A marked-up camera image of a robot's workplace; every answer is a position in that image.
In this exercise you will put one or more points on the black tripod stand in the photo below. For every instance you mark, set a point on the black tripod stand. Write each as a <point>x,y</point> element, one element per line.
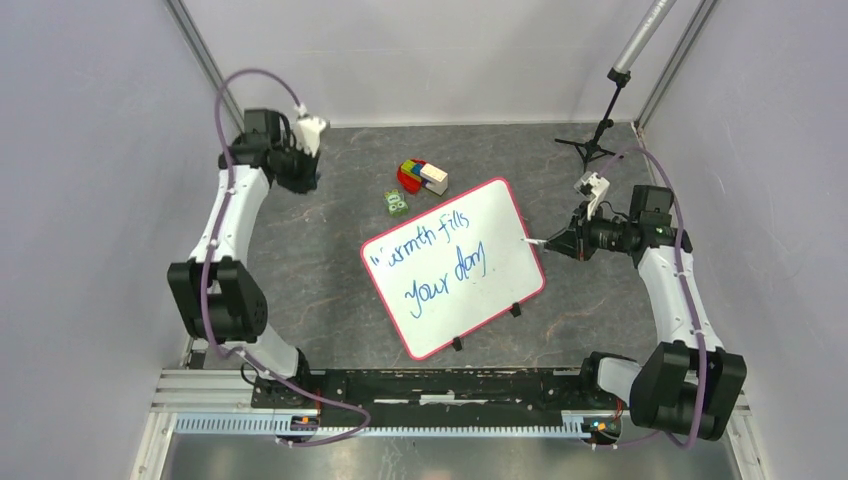
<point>620,74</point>

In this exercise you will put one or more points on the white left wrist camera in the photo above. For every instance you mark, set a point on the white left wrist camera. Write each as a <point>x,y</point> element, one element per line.
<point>308,130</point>

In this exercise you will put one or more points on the colourful toy block stack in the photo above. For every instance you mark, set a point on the colourful toy block stack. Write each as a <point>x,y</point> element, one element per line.
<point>415,175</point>

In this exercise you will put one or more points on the green frog toy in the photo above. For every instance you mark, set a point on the green frog toy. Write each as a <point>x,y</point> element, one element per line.
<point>396,203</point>

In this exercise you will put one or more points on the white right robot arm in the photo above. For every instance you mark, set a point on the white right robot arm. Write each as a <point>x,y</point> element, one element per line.
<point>689,386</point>

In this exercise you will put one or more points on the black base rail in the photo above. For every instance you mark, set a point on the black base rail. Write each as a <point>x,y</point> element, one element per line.
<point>453,399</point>

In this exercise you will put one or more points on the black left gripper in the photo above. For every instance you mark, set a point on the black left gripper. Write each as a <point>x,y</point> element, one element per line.
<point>309,180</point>

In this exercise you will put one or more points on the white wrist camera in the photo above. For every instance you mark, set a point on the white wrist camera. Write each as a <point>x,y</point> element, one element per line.
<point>594,188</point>
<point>308,130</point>

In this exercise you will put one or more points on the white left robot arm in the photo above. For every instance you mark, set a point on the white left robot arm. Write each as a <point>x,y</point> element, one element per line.
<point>218,299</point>

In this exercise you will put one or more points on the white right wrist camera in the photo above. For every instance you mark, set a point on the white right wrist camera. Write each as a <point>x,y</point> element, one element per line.
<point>594,188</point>

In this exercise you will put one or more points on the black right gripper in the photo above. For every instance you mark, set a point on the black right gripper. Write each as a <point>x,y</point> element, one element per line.
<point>576,243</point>

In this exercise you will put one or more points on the white board with pink rim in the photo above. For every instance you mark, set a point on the white board with pink rim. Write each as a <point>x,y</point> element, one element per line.
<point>447,272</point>

